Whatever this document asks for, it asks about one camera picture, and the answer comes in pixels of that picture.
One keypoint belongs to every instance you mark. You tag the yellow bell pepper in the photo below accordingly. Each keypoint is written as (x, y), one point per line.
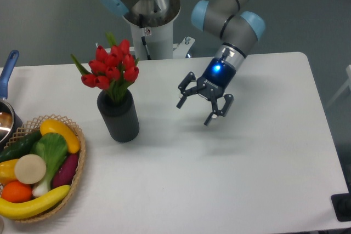
(7, 172)

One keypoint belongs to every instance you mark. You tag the white chair frame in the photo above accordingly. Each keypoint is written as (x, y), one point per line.
(344, 89)

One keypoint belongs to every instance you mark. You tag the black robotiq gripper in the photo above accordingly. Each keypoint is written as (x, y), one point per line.
(216, 77)

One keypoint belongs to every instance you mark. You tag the dark grey ribbed vase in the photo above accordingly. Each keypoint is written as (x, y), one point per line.
(121, 120)

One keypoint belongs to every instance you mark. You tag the green bok choy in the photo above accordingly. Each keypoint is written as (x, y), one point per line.
(52, 148)

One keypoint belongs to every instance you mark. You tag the red tulip bouquet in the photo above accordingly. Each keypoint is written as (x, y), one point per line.
(112, 72)

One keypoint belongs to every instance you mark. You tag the woven wicker basket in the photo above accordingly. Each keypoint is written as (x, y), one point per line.
(34, 125)

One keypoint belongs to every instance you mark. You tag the green cucumber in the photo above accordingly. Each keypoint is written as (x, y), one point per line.
(20, 147)

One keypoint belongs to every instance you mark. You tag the yellow banana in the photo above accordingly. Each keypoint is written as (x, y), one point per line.
(24, 210)

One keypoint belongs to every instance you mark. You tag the blue handled saucepan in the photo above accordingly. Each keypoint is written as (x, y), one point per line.
(10, 121)

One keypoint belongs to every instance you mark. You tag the black device at edge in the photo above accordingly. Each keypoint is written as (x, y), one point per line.
(341, 205)

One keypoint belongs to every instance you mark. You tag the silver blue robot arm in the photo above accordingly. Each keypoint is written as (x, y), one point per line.
(239, 32)

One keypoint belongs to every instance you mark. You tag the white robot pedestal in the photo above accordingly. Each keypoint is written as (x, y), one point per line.
(151, 23)

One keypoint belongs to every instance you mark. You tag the orange fruit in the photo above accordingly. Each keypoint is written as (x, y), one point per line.
(16, 192)

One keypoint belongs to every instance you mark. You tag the purple eggplant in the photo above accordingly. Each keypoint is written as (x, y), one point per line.
(65, 174)

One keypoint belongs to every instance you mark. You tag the beige round disc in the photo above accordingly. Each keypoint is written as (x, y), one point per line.
(30, 169)

